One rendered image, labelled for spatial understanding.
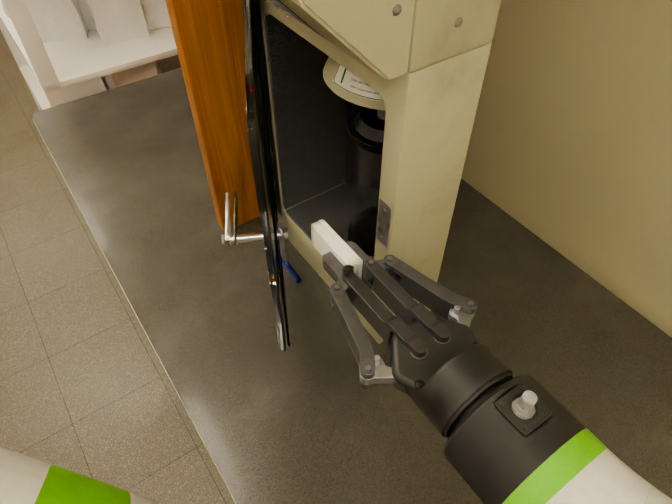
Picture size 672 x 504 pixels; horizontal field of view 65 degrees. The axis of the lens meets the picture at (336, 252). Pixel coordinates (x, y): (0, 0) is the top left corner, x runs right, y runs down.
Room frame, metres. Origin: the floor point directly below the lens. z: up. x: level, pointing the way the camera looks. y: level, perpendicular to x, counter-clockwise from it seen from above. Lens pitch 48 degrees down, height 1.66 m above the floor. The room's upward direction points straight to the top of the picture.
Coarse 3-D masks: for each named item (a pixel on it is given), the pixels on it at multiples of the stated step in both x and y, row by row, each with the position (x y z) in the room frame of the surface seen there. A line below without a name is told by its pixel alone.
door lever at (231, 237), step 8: (232, 192) 0.52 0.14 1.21; (232, 200) 0.50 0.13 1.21; (232, 208) 0.49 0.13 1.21; (224, 216) 0.47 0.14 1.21; (232, 216) 0.47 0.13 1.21; (224, 224) 0.46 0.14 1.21; (232, 224) 0.46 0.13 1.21; (224, 232) 0.45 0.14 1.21; (232, 232) 0.44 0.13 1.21; (256, 232) 0.45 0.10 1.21; (224, 240) 0.43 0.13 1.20; (232, 240) 0.43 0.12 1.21; (240, 240) 0.44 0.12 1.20; (248, 240) 0.44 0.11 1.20; (256, 240) 0.44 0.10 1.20
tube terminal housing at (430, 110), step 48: (432, 0) 0.46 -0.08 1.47; (480, 0) 0.50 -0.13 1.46; (336, 48) 0.55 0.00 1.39; (432, 48) 0.47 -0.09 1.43; (480, 48) 0.51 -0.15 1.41; (384, 96) 0.48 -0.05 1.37; (432, 96) 0.47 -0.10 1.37; (384, 144) 0.48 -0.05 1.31; (432, 144) 0.48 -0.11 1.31; (384, 192) 0.47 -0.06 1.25; (432, 192) 0.49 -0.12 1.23; (432, 240) 0.50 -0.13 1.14
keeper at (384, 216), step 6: (384, 204) 0.47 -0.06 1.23; (384, 210) 0.46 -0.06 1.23; (390, 210) 0.46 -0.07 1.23; (378, 216) 0.47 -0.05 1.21; (384, 216) 0.47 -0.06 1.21; (390, 216) 0.46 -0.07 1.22; (378, 222) 0.47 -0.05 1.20; (384, 222) 0.46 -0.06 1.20; (378, 228) 0.47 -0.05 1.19; (384, 228) 0.46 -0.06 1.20; (378, 234) 0.47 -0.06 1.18; (384, 234) 0.46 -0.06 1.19; (378, 240) 0.47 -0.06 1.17; (384, 240) 0.46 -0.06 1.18
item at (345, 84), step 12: (324, 72) 0.62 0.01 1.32; (336, 72) 0.59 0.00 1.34; (348, 72) 0.57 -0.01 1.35; (336, 84) 0.58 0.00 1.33; (348, 84) 0.57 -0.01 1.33; (360, 84) 0.56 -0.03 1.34; (348, 96) 0.56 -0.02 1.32; (360, 96) 0.55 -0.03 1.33; (372, 96) 0.55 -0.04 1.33; (372, 108) 0.54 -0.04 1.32; (384, 108) 0.54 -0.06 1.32
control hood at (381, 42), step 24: (288, 0) 0.42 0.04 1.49; (312, 0) 0.39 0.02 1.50; (336, 0) 0.41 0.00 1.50; (360, 0) 0.42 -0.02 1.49; (384, 0) 0.43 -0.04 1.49; (408, 0) 0.45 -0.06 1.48; (312, 24) 0.47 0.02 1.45; (336, 24) 0.41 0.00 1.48; (360, 24) 0.42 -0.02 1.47; (384, 24) 0.43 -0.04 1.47; (408, 24) 0.45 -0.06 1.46; (360, 48) 0.42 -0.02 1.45; (384, 48) 0.44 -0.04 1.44; (408, 48) 0.45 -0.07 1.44; (384, 72) 0.44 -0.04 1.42
